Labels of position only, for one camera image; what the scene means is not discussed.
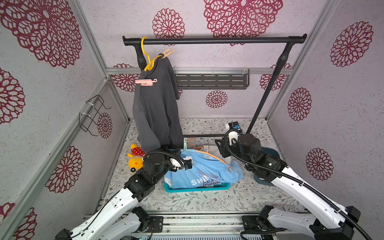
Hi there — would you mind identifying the wooden hanger metal hook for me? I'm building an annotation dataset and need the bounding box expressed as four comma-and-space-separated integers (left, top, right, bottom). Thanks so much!
197, 137, 226, 164

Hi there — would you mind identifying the grey clothespin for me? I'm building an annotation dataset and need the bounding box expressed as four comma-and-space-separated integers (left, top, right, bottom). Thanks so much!
227, 166, 234, 173

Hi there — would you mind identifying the mint green clothespin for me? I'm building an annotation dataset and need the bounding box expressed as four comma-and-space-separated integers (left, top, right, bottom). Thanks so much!
183, 141, 188, 152

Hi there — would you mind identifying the light blue garment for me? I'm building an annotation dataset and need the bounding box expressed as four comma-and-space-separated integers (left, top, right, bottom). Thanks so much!
165, 149, 244, 189

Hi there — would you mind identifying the dark grey t-shirt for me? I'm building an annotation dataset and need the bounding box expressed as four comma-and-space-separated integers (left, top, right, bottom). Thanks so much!
133, 58, 184, 152

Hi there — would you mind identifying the pink clothespin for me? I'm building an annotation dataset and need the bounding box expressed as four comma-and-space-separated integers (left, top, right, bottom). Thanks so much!
135, 79, 158, 87

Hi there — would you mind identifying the yellow plastic hanger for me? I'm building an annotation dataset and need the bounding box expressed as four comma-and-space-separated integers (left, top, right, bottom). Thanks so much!
141, 37, 163, 72

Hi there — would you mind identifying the beige clothespin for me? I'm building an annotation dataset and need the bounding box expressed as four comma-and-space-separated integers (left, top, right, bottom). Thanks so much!
163, 48, 175, 59

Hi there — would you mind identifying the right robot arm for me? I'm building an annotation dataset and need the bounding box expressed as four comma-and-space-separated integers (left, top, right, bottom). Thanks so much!
215, 131, 366, 240

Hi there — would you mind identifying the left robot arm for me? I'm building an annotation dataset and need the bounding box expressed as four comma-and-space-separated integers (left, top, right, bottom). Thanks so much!
55, 149, 193, 240

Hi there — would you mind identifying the white t-shirt black print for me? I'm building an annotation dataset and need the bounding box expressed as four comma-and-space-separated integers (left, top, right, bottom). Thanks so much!
204, 145, 222, 157

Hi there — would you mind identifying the orange plastic hanger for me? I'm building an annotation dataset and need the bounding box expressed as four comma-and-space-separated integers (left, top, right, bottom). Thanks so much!
187, 138, 204, 150

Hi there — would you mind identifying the yellow plush toy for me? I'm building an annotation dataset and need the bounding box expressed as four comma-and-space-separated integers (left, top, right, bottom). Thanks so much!
127, 144, 145, 173

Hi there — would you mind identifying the dark teal clothespin bin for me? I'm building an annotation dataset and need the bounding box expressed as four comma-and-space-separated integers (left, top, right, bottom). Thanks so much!
254, 147, 280, 187

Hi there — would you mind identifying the teal laundry basket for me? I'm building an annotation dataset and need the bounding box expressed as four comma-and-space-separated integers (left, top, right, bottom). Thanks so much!
164, 182, 231, 193

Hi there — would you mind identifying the black clothes rack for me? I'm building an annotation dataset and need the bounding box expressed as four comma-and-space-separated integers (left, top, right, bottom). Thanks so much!
123, 34, 308, 134

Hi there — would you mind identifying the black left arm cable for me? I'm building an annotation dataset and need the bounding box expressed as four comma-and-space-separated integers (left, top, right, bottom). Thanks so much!
143, 150, 184, 169

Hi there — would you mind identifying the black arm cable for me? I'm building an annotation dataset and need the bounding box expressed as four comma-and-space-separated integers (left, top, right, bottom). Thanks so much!
143, 150, 184, 169
224, 128, 373, 240

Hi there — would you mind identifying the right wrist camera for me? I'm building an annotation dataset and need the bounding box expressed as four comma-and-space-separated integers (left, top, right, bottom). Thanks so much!
225, 121, 243, 146

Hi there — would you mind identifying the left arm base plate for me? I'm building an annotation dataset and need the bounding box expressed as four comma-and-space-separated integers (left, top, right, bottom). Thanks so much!
131, 216, 164, 234

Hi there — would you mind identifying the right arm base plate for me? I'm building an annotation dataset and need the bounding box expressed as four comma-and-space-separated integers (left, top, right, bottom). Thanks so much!
242, 215, 286, 234

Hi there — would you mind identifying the black wall shelf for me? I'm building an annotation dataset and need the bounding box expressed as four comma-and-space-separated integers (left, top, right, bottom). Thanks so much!
175, 68, 250, 90

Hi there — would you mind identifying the black wire wall basket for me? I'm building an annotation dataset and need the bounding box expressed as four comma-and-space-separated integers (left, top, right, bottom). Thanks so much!
78, 95, 113, 139

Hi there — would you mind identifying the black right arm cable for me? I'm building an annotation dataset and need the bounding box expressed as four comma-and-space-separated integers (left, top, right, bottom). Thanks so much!
224, 128, 373, 240

